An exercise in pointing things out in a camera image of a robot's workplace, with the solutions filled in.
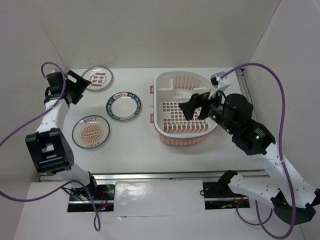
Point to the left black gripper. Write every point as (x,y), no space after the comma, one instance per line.
(80,85)

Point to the aluminium rail front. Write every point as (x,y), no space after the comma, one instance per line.
(161,176)

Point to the aluminium rail right side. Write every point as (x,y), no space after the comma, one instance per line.
(243,84)

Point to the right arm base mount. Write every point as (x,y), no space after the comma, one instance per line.
(217,199)

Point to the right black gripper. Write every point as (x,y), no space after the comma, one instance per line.
(195,101)

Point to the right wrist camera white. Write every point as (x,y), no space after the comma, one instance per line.
(218,84)

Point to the aluminium rail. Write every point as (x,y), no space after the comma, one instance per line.
(243,84)
(161,176)

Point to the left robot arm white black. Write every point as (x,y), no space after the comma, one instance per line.
(49,149)

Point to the white plate orange sunburst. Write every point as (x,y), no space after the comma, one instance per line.
(91,132)

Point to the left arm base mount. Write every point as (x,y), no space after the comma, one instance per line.
(103,200)

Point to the white plate red characters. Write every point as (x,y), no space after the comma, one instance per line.
(99,78)

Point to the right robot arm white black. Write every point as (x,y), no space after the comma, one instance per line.
(288,192)

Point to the white plate dark teal rim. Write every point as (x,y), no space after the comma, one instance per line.
(123,106)

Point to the white orange plastic dish rack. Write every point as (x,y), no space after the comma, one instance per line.
(169,90)

